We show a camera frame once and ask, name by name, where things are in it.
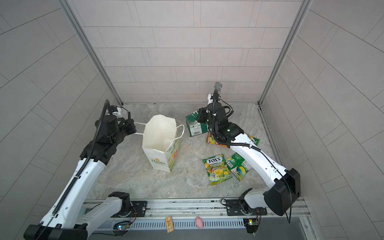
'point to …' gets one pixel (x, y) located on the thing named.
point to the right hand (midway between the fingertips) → (197, 109)
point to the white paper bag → (160, 142)
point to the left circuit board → (121, 228)
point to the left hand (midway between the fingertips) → (136, 117)
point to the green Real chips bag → (194, 127)
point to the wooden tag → (169, 224)
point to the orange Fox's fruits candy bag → (210, 139)
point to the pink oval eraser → (199, 222)
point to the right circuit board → (252, 225)
